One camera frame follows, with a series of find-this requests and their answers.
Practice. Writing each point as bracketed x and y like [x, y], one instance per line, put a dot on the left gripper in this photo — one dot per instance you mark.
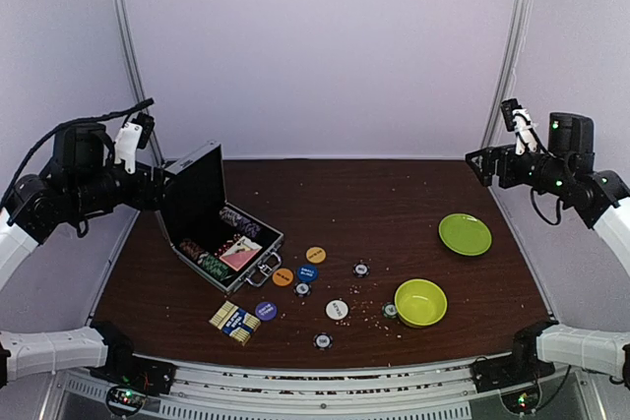
[148, 194]

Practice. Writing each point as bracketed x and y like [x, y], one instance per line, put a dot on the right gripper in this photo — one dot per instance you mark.
[504, 152]

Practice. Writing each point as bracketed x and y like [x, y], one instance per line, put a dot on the aluminium poker case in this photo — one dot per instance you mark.
[200, 223]

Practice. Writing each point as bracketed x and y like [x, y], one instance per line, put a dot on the blue gold card deck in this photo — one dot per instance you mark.
[235, 322]

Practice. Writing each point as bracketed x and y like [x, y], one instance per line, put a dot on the orange big blind button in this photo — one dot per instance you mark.
[283, 277]

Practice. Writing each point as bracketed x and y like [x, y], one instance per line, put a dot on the purple button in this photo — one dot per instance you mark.
[266, 311]

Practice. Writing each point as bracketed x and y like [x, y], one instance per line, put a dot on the yellow dealer button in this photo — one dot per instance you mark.
[316, 255]

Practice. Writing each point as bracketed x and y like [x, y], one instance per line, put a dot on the blue small blind button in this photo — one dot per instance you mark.
[307, 273]

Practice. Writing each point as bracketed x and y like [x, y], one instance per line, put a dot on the purple 500 chip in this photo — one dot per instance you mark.
[302, 289]
[323, 341]
[361, 270]

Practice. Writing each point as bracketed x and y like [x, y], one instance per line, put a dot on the white dealer button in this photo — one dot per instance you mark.
[337, 310]

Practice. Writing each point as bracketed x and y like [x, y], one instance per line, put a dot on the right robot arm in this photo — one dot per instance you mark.
[563, 167]

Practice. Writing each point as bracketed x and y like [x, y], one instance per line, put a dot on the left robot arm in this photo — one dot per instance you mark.
[92, 170]

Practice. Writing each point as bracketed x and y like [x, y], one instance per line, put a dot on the green plate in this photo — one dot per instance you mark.
[465, 234]

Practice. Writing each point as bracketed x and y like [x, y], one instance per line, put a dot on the pink playing card deck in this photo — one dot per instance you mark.
[239, 254]

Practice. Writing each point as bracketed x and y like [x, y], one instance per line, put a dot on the green bowl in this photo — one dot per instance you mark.
[420, 303]

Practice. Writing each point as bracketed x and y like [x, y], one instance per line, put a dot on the green poker chip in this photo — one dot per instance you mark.
[389, 310]

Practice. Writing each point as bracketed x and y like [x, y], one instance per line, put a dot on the purple 500 chip front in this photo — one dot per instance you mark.
[323, 341]

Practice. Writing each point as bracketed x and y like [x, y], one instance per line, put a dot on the right frame post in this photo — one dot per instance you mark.
[516, 37]

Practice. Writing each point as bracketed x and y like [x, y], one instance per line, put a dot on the frame post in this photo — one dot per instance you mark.
[128, 49]
[516, 37]

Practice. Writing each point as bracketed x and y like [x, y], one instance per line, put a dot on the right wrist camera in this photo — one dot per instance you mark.
[519, 122]

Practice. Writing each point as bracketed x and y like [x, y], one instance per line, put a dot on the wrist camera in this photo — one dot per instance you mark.
[134, 135]
[519, 122]

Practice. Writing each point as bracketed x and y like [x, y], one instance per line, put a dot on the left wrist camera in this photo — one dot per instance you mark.
[134, 135]

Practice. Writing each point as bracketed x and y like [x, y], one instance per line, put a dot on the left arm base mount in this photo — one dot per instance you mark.
[133, 379]

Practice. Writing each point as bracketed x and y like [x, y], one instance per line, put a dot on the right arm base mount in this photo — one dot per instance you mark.
[517, 374]

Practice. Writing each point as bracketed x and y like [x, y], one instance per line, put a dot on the left frame post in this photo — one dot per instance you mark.
[128, 49]

